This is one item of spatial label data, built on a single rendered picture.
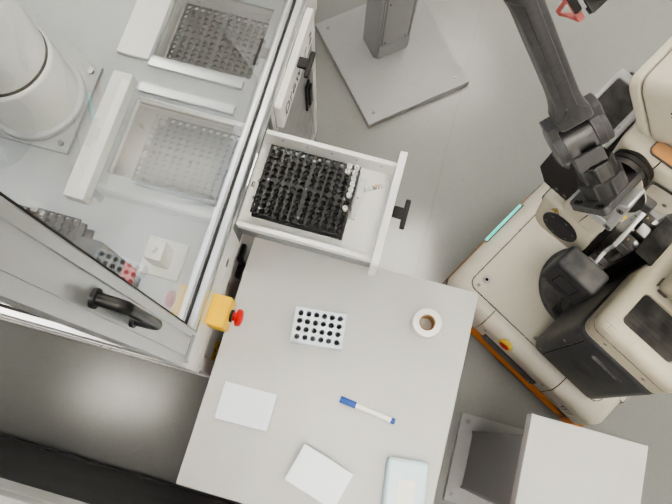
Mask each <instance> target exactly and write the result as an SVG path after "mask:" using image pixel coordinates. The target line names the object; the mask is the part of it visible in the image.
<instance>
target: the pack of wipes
mask: <svg viewBox="0 0 672 504"><path fill-rule="evenodd" d="M428 473H429V465H428V463H426V462H423V461H416V460H410V459H404V458H397V457H388V458H387V461H386V469H385V476H384V484H383V492H382V500H381V504H425V502H426V492H427V483H428Z"/></svg>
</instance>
